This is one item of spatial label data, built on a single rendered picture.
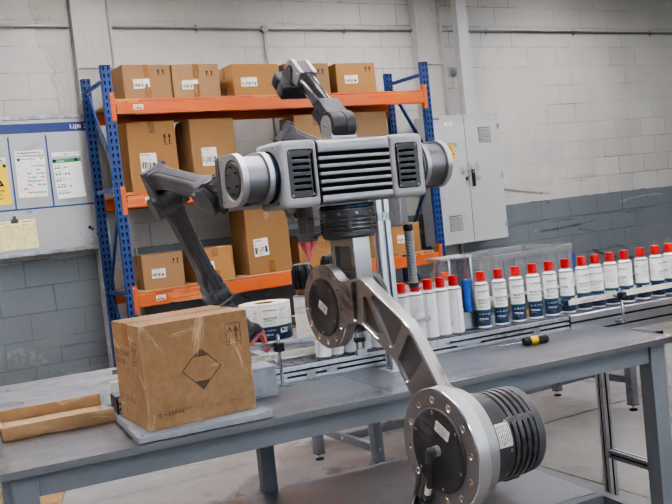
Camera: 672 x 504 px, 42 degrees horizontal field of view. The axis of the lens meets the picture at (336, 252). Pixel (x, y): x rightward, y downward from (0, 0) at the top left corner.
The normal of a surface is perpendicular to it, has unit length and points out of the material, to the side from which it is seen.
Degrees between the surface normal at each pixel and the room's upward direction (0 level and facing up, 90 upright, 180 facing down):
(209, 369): 90
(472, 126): 90
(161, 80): 90
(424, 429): 90
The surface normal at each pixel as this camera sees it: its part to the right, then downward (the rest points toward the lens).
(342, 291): -0.86, 0.11
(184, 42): 0.50, 0.00
